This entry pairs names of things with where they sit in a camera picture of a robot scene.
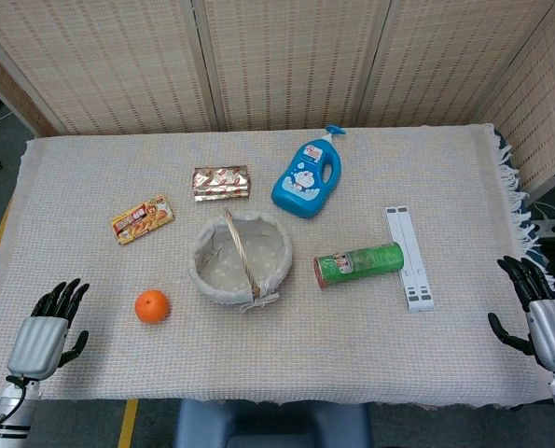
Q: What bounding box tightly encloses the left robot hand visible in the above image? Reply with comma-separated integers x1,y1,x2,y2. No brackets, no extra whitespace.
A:
7,278,90,380

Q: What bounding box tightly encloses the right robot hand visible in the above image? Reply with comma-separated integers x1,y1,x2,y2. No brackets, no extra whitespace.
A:
487,255,555,373

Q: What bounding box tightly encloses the fabric lined wicker basket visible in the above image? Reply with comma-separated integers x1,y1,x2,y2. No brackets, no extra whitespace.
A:
187,207,294,314

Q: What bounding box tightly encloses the beige woven tablecloth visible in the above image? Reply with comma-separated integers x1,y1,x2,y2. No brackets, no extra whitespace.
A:
0,122,547,411

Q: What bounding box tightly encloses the orange fruit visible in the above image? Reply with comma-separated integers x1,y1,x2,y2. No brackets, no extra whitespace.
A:
133,288,171,325

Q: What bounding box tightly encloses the white folding laptop stand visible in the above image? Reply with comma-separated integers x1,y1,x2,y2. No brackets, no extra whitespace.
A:
384,205,435,313

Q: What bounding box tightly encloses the yellow red snack box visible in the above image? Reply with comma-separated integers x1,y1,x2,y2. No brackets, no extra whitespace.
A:
110,194,176,246

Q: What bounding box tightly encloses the green chips can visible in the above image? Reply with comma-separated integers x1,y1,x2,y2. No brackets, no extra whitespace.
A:
312,241,406,288

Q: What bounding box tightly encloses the gold foil snack package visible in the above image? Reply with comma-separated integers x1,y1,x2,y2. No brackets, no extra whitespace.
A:
191,163,252,203

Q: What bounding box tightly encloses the blue pump detergent bottle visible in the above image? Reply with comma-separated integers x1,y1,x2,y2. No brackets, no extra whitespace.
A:
271,124,348,220

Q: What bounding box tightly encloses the bamboo folding screen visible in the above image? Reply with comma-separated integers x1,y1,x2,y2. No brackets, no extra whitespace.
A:
0,0,555,192

